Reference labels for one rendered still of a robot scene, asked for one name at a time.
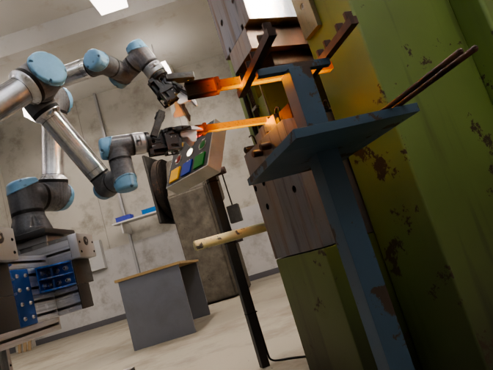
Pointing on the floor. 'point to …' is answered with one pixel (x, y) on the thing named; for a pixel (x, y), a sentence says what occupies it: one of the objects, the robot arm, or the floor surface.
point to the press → (196, 227)
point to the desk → (163, 302)
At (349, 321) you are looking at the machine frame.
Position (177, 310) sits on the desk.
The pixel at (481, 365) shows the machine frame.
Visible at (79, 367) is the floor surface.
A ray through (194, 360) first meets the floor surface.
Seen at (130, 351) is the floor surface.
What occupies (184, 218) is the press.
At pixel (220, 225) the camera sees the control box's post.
